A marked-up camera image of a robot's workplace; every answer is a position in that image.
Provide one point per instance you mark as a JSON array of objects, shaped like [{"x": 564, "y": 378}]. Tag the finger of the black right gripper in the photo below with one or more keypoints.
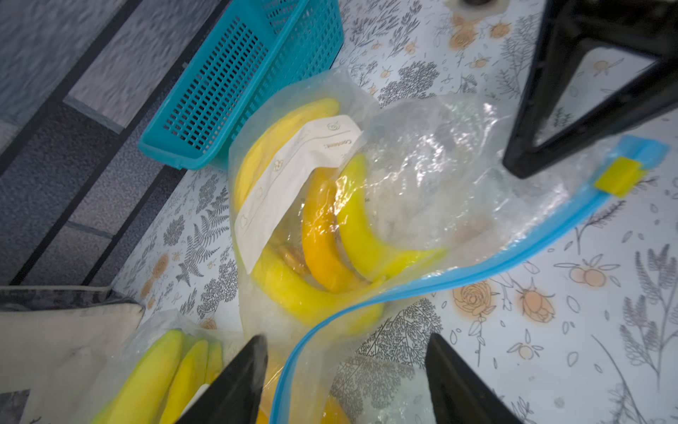
[{"x": 599, "y": 68}]

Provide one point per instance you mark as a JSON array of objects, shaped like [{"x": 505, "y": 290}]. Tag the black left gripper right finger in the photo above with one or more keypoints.
[{"x": 458, "y": 394}]

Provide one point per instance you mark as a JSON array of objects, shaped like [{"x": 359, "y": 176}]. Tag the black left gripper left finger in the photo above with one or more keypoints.
[{"x": 235, "y": 396}]

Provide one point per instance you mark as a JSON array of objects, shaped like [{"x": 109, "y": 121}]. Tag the clear zip-top bag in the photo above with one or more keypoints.
[
  {"x": 121, "y": 364},
  {"x": 435, "y": 179}
]

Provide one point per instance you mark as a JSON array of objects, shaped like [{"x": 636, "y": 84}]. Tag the large yellow banana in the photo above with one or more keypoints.
[{"x": 261, "y": 154}]

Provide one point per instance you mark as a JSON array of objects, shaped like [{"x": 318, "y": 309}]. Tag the yellow banana bunch left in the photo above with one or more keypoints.
[{"x": 165, "y": 380}]

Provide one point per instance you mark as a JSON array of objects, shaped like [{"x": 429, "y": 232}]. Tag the bananas in right bag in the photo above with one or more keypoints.
[{"x": 344, "y": 256}]

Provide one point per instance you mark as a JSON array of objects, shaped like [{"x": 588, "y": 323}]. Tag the beige canvas tote bag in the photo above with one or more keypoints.
[{"x": 54, "y": 343}]

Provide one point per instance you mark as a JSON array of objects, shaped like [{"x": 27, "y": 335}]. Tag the teal plastic basket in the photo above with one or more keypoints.
[{"x": 256, "y": 49}]

